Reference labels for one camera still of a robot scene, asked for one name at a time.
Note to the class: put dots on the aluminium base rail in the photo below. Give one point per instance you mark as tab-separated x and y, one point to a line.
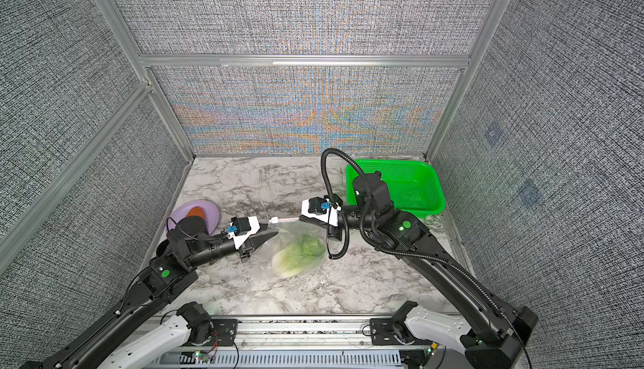
302	334

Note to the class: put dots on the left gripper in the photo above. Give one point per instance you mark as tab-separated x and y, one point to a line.
244	243

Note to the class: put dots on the clear zip-top bag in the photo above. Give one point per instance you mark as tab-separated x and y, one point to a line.
288	229

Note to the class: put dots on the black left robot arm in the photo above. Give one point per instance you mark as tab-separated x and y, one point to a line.
187	247

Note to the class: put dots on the orange food piece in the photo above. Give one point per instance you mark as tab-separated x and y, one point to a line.
197	211

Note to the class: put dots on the green chinese cabbage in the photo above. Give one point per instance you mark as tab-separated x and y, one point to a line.
302	254

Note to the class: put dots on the green plastic basket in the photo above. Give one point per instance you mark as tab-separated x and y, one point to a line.
413	186

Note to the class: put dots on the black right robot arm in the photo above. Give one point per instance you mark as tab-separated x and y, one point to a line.
488	332

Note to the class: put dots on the purple plate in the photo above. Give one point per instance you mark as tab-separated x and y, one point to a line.
207	210

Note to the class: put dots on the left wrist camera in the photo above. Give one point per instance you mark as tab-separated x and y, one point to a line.
240	229

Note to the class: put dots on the white perforated cable tray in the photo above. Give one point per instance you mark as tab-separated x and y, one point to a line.
279	359

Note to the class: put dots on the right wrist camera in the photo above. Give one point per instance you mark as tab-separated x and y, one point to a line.
318	206

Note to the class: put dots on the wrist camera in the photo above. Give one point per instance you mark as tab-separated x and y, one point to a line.
318	206
240	229

